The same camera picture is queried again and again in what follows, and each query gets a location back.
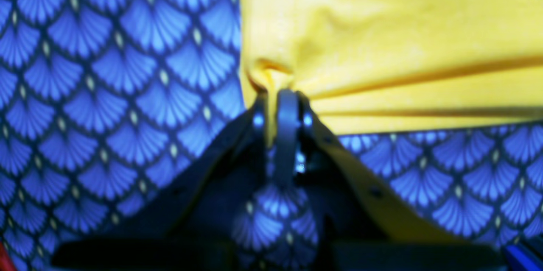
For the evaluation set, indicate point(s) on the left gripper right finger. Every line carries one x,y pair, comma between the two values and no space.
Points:
366,226

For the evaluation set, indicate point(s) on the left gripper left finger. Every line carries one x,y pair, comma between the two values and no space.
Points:
186,226

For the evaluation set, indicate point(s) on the blue fan-patterned tablecloth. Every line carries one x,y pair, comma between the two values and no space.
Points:
105,102

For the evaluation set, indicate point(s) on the yellow T-shirt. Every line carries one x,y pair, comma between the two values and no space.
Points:
371,66

